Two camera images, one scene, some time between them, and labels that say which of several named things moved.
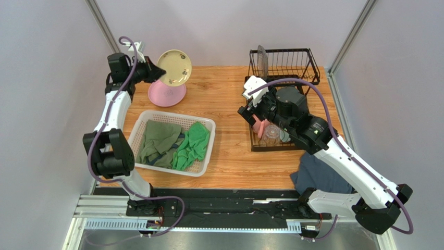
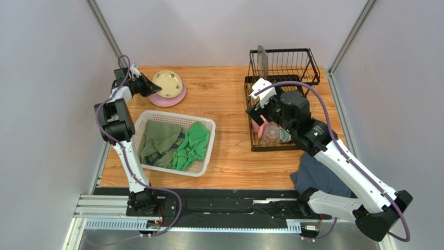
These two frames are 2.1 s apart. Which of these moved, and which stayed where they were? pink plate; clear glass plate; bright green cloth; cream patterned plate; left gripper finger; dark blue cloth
Moved: cream patterned plate; left gripper finger
Stayed: pink plate; dark blue cloth; bright green cloth; clear glass plate
